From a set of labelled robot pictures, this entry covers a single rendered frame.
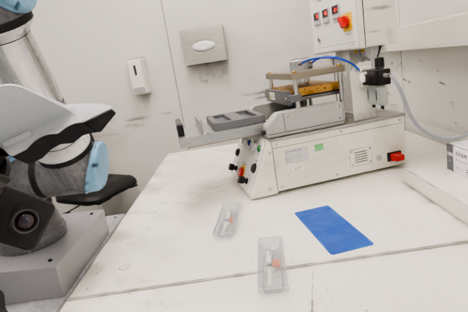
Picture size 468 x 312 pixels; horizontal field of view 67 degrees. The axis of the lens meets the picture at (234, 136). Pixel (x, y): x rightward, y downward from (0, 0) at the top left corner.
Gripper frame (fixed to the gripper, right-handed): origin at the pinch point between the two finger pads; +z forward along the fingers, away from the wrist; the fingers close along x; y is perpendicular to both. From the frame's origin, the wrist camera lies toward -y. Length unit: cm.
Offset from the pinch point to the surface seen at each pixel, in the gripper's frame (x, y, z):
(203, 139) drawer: 35, -71, -31
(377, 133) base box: 52, -90, 19
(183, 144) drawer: 32, -70, -36
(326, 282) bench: 3, -53, 12
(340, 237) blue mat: 14, -66, 13
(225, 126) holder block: 41, -73, -25
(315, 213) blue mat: 20, -76, 5
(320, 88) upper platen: 61, -80, 0
